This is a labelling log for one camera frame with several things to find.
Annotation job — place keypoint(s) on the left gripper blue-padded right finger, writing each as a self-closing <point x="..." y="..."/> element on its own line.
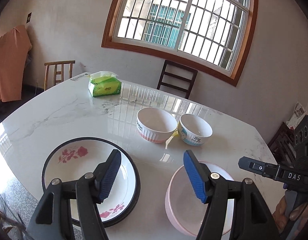
<point x="199" y="176"/>

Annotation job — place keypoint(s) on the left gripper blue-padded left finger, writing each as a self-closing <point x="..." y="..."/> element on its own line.
<point x="105" y="175"/>

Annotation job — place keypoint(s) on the white plate with pink roses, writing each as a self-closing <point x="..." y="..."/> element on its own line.
<point x="76" y="169"/>

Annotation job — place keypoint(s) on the large blue floral plate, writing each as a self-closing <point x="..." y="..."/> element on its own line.
<point x="137" y="187"/>

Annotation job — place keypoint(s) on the white ribbed bowl pink base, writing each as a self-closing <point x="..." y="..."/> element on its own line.
<point x="155" y="125"/>

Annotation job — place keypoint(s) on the person's right hand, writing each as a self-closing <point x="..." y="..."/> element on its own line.
<point x="300" y="213"/>

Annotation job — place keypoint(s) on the dark wooden side shelf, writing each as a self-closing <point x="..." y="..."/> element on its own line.
<point x="282" y="145"/>

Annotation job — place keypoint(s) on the white cartoon dog bowl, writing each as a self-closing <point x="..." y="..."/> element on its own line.
<point x="194" y="130"/>

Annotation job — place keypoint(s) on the green tissue pack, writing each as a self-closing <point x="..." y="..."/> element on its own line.
<point x="104" y="83"/>

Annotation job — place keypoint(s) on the dark wooden chair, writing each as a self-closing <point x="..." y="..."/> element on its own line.
<point x="177" y="77"/>

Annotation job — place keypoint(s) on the light wooden chair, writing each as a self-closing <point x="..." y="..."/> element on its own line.
<point x="59" y="71"/>

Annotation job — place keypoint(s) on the wood framed barred window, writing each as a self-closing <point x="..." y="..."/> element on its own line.
<point x="212" y="36"/>

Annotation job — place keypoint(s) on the orange cloth covered furniture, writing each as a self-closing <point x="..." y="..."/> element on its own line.
<point x="14" y="47"/>

